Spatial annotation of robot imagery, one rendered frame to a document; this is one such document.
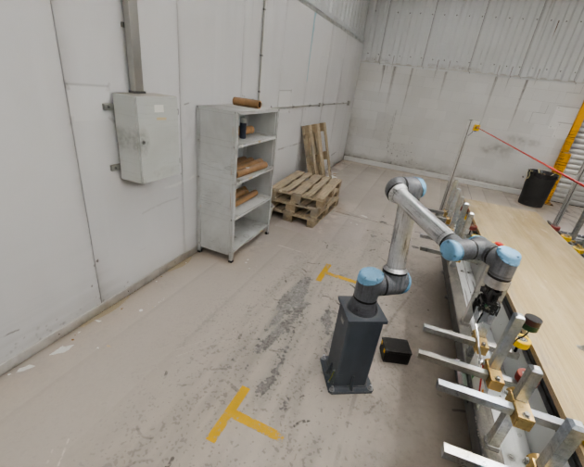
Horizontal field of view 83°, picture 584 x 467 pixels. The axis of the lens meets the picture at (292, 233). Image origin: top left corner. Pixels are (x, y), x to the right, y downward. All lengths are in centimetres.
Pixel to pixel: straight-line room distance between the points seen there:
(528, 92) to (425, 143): 222
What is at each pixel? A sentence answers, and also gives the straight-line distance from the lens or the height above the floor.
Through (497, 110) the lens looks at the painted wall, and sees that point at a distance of 909.
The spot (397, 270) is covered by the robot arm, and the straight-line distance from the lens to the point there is 210.
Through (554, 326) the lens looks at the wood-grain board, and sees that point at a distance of 216.
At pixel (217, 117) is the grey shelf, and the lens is 323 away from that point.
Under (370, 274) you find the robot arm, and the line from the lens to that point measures 203.
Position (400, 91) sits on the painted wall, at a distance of 906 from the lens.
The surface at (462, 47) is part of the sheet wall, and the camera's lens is 910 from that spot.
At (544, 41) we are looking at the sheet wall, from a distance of 926.
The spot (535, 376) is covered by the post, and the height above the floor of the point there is 109.
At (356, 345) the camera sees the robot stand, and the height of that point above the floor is 40.
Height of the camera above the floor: 188
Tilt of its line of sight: 25 degrees down
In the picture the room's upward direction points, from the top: 7 degrees clockwise
